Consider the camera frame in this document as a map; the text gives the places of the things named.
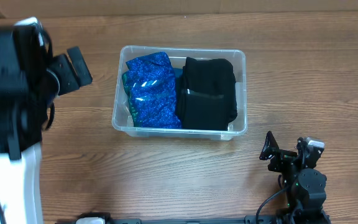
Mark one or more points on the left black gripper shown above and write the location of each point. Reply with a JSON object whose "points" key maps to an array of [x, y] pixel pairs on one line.
{"points": [[69, 79]]}

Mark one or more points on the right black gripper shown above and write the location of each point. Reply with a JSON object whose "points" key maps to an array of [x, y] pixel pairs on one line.
{"points": [[270, 149]]}

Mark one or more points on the sparkly blue sequin garment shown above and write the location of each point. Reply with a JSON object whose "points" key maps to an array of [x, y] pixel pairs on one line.
{"points": [[150, 86]]}

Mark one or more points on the large black garment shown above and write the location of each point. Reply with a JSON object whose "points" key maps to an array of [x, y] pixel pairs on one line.
{"points": [[206, 95]]}

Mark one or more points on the blue denim jeans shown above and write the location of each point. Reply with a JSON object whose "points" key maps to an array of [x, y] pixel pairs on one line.
{"points": [[178, 72]]}

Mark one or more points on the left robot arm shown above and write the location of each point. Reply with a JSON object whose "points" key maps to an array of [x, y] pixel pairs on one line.
{"points": [[31, 77]]}

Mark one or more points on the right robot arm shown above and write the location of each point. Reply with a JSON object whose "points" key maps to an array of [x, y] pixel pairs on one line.
{"points": [[303, 185]]}

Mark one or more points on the clear plastic storage bin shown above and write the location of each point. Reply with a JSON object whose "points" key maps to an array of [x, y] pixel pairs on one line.
{"points": [[122, 120]]}

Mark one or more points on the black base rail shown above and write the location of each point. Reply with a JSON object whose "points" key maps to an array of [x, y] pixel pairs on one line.
{"points": [[103, 217]]}

